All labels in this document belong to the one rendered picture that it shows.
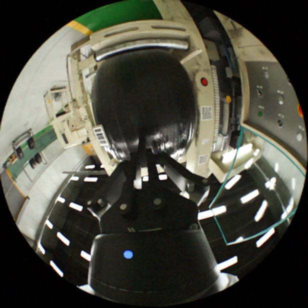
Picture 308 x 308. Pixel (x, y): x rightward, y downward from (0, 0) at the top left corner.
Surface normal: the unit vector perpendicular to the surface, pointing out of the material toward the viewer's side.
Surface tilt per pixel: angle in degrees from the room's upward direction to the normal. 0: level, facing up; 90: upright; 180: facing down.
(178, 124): 84
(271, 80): 90
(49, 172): 90
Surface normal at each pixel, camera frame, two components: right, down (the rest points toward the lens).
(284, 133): -0.97, 0.22
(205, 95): 0.14, 0.51
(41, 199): 0.98, -0.13
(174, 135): 0.17, 0.67
